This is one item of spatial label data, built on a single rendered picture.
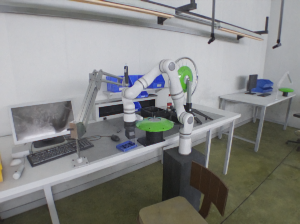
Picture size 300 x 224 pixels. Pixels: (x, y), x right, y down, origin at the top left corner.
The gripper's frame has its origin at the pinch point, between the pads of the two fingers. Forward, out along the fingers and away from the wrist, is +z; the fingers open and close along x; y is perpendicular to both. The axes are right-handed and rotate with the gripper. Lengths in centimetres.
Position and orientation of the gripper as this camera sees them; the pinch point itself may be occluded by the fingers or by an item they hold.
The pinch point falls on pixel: (133, 145)
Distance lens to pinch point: 118.3
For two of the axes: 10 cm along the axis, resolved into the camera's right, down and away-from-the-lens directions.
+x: 4.7, 2.3, -8.5
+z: 0.0, 9.6, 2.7
